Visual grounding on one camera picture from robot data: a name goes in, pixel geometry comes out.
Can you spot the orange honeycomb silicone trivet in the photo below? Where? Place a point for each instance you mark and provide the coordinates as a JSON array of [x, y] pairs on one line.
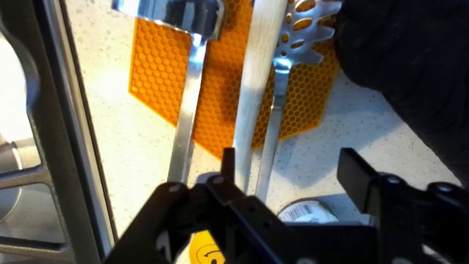
[[162, 73]]

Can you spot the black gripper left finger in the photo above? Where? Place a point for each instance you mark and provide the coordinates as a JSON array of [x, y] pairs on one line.
[[229, 200]]

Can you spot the steel slotted spoon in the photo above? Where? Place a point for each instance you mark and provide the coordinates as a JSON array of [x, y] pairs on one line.
[[302, 29]]

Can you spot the dark brown oven mitt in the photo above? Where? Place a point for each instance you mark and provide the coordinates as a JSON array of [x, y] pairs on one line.
[[415, 63]]

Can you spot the stainless steel gas stove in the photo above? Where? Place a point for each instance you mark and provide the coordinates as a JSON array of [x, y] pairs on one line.
[[45, 147]]

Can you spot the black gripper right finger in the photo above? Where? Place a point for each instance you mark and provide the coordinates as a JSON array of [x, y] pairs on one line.
[[390, 214]]

